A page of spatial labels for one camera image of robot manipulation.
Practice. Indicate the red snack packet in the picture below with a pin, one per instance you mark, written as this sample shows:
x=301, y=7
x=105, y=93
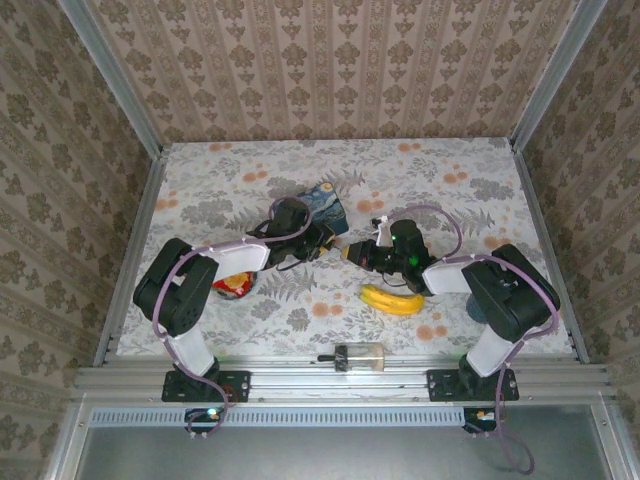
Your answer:
x=235, y=286

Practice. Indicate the yellow banana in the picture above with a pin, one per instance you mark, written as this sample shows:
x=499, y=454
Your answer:
x=395, y=302

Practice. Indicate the grey metal panel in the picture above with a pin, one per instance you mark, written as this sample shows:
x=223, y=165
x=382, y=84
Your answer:
x=350, y=452

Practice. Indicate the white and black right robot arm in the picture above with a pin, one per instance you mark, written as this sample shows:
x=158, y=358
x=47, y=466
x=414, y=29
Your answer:
x=505, y=295

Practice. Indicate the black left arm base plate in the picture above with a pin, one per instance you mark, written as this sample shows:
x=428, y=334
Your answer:
x=235, y=385

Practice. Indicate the dark grey round cap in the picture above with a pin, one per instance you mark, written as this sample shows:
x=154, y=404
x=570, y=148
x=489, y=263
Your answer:
x=475, y=310

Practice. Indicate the aluminium front mounting rail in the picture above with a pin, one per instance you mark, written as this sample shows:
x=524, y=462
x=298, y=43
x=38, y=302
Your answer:
x=325, y=385

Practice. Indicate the aluminium table side rail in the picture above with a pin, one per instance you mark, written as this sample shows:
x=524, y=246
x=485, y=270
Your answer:
x=142, y=225
x=545, y=225

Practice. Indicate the aluminium frame post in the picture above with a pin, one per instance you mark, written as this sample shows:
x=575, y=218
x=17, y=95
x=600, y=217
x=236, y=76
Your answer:
x=115, y=80
x=555, y=75

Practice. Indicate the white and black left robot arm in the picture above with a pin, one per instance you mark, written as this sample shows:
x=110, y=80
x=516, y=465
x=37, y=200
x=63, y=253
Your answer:
x=175, y=295

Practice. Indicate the starry night print box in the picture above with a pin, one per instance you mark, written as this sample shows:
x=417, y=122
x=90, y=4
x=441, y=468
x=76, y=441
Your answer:
x=327, y=207

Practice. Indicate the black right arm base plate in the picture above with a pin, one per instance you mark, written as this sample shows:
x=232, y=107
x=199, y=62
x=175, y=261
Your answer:
x=445, y=385

